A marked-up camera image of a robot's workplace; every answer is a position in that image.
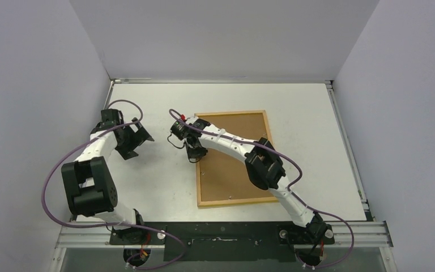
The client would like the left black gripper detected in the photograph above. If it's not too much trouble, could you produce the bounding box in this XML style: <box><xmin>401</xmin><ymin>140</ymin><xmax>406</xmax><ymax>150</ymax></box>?
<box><xmin>116</xmin><ymin>118</ymin><xmax>153</xmax><ymax>159</ymax></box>

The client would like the yellow picture frame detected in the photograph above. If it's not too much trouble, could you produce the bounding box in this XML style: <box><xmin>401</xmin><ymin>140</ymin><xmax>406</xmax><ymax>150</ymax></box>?
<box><xmin>194</xmin><ymin>109</ymin><xmax>280</xmax><ymax>209</ymax></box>

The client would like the brown cardboard backing board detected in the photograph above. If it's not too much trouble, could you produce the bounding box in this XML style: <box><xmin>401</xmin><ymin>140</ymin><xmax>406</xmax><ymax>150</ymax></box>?
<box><xmin>198</xmin><ymin>113</ymin><xmax>276</xmax><ymax>203</ymax></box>

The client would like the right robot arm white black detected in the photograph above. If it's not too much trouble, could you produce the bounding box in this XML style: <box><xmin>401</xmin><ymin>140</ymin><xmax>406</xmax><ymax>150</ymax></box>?
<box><xmin>170</xmin><ymin>117</ymin><xmax>335</xmax><ymax>244</ymax></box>

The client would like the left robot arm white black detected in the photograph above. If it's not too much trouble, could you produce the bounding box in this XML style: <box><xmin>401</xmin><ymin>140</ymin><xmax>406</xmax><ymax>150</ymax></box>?
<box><xmin>61</xmin><ymin>109</ymin><xmax>153</xmax><ymax>244</ymax></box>

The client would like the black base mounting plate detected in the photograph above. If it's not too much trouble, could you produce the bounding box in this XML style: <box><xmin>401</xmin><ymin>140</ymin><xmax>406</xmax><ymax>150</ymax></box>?
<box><xmin>109</xmin><ymin>222</ymin><xmax>335</xmax><ymax>262</ymax></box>

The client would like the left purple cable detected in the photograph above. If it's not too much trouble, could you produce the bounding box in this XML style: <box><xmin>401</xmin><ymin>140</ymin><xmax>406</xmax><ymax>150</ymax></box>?
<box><xmin>41</xmin><ymin>99</ymin><xmax>186</xmax><ymax>272</ymax></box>

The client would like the aluminium table rail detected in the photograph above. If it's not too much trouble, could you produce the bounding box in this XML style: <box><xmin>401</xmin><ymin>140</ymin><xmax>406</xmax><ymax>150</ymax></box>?
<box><xmin>56</xmin><ymin>222</ymin><xmax>394</xmax><ymax>249</ymax></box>

